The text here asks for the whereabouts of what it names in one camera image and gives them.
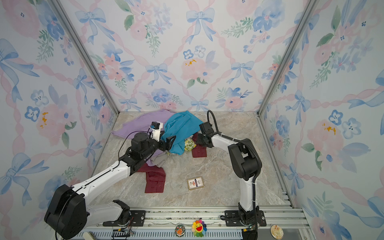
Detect maroon cloth garment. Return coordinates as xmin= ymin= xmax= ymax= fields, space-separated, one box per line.
xmin=139 ymin=133 xmax=207 ymax=194

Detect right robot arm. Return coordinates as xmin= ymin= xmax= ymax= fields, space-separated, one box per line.
xmin=198 ymin=122 xmax=263 ymax=225

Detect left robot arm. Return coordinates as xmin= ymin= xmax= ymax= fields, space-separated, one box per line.
xmin=44 ymin=132 xmax=176 ymax=240

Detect grey cloth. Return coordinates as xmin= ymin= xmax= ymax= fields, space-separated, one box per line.
xmin=151 ymin=152 xmax=169 ymax=168

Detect lemon print cloth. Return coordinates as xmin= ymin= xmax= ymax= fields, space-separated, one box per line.
xmin=184 ymin=138 xmax=197 ymax=152

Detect teal cloth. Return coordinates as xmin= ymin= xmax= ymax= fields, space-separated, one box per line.
xmin=161 ymin=111 xmax=203 ymax=155

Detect purple cloth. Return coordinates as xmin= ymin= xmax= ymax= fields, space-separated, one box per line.
xmin=112 ymin=110 xmax=175 ymax=167

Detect small framed picture card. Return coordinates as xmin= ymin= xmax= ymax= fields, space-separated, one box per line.
xmin=187 ymin=177 xmax=205 ymax=191

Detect oval orange badge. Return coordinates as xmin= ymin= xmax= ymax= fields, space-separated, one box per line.
xmin=175 ymin=224 xmax=186 ymax=237

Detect rainbow smiling flower toy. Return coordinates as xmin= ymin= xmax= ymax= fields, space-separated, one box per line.
xmin=192 ymin=219 xmax=207 ymax=237

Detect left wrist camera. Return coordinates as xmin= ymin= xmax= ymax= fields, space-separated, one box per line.
xmin=150 ymin=122 xmax=163 ymax=142

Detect black corrugated cable hose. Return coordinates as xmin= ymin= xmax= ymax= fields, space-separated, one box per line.
xmin=206 ymin=109 xmax=263 ymax=229

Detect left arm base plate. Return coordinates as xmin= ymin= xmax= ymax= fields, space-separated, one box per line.
xmin=103 ymin=210 xmax=146 ymax=227

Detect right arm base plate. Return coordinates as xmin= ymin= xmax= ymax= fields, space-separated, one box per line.
xmin=220 ymin=210 xmax=267 ymax=227

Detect aluminium rail frame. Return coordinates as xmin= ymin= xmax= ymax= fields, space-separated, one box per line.
xmin=69 ymin=205 xmax=315 ymax=240

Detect white object at rail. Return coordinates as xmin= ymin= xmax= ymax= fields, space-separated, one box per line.
xmin=82 ymin=232 xmax=97 ymax=240

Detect left corner aluminium post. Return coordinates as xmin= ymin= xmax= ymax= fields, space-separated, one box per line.
xmin=48 ymin=0 xmax=120 ymax=115

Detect corner aluminium post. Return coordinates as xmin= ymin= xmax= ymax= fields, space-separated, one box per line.
xmin=48 ymin=0 xmax=120 ymax=115
xmin=257 ymin=0 xmax=318 ymax=118

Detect right corner aluminium post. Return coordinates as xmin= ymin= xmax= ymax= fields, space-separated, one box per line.
xmin=257 ymin=0 xmax=318 ymax=118

